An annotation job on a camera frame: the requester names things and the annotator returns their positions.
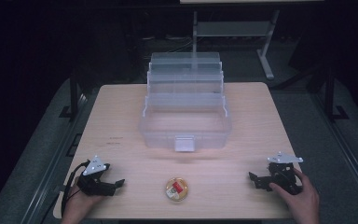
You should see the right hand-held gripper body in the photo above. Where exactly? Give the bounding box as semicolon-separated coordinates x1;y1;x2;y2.
266;150;304;196

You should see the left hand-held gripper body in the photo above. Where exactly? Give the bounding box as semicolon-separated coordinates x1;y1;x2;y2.
76;154;112;197

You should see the person's left hand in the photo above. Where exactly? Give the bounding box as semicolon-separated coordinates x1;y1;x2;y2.
61;183;106;224

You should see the person's right hand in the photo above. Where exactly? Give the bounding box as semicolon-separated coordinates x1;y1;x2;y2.
268;167;321;224

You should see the clear plastic tiered storage box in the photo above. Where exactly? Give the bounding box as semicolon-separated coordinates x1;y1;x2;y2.
137;51;233;153

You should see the grey metal stand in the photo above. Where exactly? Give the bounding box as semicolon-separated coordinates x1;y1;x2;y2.
191;8;282;80

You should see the black cable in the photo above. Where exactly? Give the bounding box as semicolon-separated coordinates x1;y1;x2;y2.
60;161;91;217

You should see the black metal post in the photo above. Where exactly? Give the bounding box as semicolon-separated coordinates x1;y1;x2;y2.
59;69;83;119
323;66;351;123

